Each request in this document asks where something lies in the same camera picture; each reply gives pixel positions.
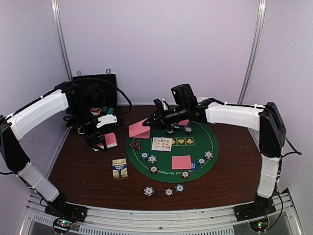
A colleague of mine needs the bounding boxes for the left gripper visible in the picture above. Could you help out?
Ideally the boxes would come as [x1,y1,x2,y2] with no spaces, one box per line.
[69,103,107,151]

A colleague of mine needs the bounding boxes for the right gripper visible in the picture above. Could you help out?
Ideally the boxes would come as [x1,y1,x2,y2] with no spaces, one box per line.
[142,104,188,132]

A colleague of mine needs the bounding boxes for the red-backed card deck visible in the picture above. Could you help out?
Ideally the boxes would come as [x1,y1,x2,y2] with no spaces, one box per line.
[97,132,117,150]

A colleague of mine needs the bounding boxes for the dealt red card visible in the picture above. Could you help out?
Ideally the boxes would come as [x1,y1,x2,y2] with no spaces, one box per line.
[133,130,150,139]
[172,155,192,170]
[179,119,189,126]

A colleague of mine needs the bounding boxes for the ten chips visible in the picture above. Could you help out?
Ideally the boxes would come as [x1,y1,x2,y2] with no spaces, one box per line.
[204,151,214,160]
[147,155,157,164]
[184,126,193,133]

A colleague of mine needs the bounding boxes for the red card aloft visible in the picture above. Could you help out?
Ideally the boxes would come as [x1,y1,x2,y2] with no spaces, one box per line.
[129,119,151,138]

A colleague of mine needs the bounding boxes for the triangular all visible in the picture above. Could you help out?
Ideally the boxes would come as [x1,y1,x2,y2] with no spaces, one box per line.
[129,140,141,150]

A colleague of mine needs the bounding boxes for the fifty chips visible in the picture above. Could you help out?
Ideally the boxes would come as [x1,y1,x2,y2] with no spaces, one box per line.
[197,158,206,166]
[140,152,150,161]

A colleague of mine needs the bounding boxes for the blue small blind button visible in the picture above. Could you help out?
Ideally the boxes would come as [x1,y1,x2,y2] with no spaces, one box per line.
[191,162,199,171]

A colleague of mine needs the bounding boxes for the blue green fifty chip stack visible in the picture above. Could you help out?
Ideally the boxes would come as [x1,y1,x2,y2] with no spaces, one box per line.
[175,184,185,193]

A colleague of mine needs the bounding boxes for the brown hundred chip stack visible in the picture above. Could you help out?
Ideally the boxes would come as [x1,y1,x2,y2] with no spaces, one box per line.
[164,188,174,197]

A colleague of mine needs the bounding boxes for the blue peach ten chip stack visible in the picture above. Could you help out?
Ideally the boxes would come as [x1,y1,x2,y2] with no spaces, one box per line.
[143,186,155,196]

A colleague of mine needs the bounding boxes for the face-up white card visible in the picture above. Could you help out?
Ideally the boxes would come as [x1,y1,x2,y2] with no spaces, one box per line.
[151,137,161,151]

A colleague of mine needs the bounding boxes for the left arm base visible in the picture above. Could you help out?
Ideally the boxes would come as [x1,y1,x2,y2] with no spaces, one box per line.
[45,203,88,222]

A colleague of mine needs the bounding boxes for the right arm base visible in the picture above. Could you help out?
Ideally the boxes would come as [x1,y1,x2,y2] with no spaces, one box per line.
[233,202,276,222]

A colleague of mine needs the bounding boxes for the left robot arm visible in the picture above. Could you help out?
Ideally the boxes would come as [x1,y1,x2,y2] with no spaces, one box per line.
[0,82,108,217]

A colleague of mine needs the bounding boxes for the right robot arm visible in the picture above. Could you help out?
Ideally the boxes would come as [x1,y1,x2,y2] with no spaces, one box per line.
[143,97,286,216]

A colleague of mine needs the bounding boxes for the teal chips in case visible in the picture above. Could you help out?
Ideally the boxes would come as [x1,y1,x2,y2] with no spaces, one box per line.
[100,106,115,116]

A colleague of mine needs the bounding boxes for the upper white bowl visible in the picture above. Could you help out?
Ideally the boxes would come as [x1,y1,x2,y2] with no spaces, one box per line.
[197,97,208,103]

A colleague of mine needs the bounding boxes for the gold blue card box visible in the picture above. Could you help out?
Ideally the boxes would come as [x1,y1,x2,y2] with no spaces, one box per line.
[112,158,128,179]

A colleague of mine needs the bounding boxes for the round green poker mat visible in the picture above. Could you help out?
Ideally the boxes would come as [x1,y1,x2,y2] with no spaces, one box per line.
[126,122,219,184]

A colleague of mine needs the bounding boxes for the black poker case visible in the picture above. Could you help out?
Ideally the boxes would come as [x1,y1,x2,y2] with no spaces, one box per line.
[73,73,118,108]

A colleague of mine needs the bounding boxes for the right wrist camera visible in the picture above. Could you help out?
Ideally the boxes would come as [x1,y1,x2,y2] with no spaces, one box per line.
[171,83,198,107]

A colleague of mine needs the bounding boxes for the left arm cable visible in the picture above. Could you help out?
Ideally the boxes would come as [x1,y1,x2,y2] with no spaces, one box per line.
[70,77,133,116]

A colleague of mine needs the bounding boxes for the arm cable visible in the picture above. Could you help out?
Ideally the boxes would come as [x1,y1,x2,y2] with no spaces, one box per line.
[70,77,133,116]
[276,132,303,216]

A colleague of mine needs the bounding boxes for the left aluminium post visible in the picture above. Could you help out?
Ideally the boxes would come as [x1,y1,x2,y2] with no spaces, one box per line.
[51,0,72,81]

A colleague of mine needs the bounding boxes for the aluminium post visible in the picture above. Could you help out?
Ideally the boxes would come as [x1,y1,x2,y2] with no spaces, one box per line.
[238,0,267,104]
[51,0,72,81]

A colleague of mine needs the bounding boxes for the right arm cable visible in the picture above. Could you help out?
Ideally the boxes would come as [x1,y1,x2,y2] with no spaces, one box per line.
[276,132,303,216]

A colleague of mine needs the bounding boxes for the right aluminium post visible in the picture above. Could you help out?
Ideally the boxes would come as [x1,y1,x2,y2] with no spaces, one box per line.
[238,0,267,104]

